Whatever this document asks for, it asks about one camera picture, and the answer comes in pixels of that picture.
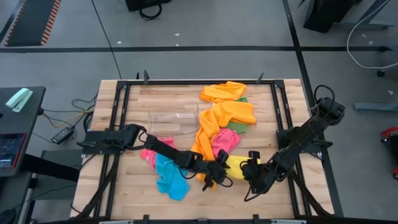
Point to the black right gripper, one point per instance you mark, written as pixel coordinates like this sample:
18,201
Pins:
255,177

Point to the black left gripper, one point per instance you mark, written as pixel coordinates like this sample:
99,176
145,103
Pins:
213,171

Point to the yellow microfiber towel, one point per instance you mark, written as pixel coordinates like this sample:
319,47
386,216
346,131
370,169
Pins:
236,168

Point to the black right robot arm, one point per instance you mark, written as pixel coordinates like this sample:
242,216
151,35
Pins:
298,143

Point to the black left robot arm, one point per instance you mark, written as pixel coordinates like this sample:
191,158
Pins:
168,152

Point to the pink microfiber towel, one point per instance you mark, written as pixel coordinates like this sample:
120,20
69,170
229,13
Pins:
148,155
225,141

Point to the green microfiber towel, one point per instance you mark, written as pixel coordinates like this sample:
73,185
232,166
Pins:
237,127

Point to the blue microfiber towel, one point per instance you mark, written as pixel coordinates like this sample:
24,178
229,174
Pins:
171,183

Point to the clear plastic bin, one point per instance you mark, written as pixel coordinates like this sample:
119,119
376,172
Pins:
168,119

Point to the grey table foot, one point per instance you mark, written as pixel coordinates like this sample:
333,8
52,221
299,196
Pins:
376,106

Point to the red cart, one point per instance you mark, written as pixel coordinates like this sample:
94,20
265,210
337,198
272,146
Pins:
390,132

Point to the black caster wheel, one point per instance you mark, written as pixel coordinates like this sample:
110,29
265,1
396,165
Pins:
380,73

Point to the black power adapter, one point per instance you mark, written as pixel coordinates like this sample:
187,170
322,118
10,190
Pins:
62,134

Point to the black equipment on stand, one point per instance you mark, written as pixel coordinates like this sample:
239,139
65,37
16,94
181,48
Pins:
326,12

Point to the black side table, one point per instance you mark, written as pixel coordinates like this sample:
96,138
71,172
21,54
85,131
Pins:
18,124

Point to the red-edged tablet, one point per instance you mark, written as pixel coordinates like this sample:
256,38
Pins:
9,149

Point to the mint green stapler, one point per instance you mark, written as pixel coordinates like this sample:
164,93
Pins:
18,99

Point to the black orange-striped floor mat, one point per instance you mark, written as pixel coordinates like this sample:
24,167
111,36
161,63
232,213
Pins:
29,21

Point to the black frame clamp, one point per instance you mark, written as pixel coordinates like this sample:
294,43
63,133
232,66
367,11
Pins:
260,78
256,218
145,77
145,218

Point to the black aluminium table frame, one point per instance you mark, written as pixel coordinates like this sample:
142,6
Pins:
199,82

